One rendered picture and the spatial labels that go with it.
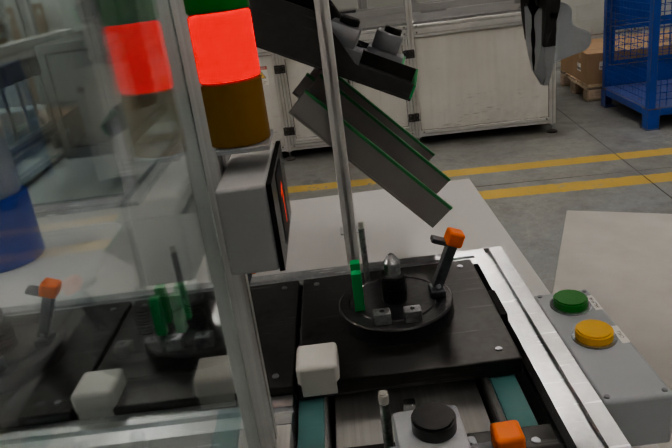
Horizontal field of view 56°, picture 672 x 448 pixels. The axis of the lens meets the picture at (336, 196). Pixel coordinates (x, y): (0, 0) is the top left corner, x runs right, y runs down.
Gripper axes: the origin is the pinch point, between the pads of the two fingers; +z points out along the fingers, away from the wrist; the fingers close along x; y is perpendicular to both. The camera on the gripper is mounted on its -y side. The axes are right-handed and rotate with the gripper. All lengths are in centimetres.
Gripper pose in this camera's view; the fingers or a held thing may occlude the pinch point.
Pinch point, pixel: (537, 74)
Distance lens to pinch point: 78.5
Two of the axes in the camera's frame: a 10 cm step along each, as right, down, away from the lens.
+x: -0.3, -3.5, 9.4
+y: 9.9, -1.2, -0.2
